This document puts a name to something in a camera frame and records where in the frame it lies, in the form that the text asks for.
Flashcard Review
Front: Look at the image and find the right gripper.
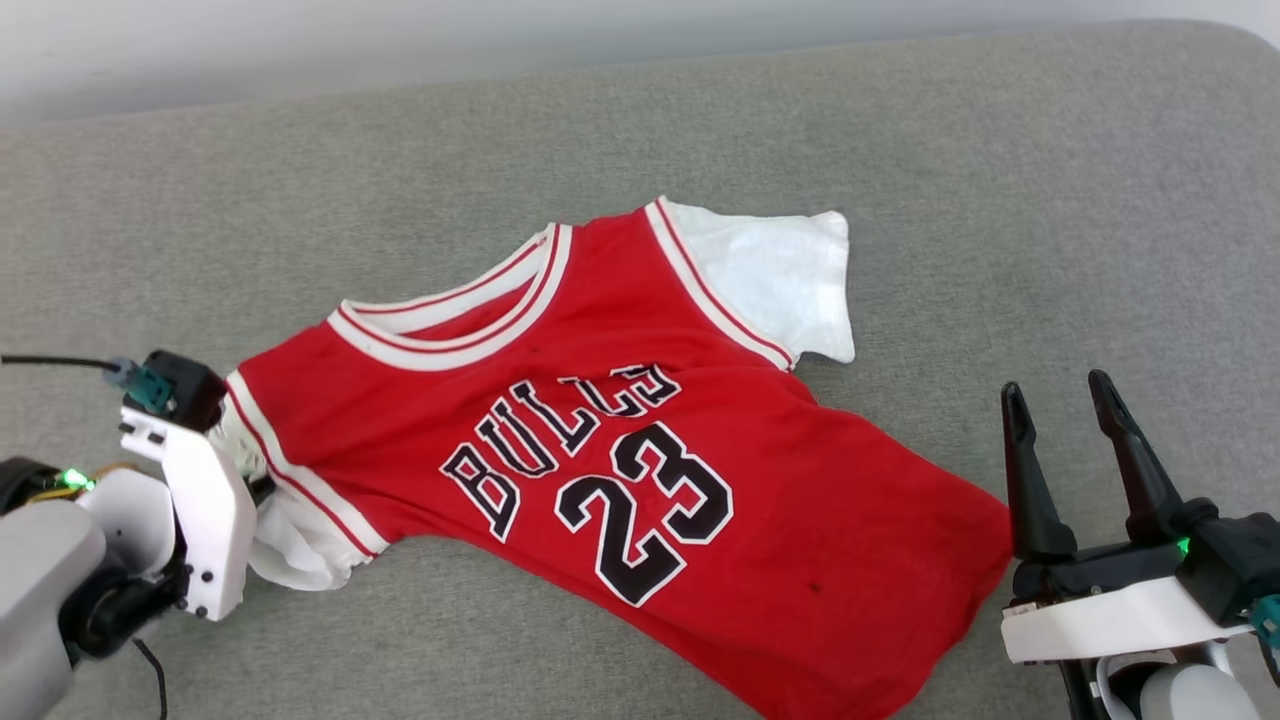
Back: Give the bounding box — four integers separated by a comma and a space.
1001, 370, 1253, 666

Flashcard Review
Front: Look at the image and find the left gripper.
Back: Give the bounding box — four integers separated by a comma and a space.
120, 405, 259, 622

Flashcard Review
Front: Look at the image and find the red Bulls 23 jersey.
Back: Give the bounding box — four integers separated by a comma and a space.
215, 195, 1016, 720

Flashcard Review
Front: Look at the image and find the thin black cable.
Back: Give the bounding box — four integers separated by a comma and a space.
0, 354, 123, 373
132, 638, 169, 720

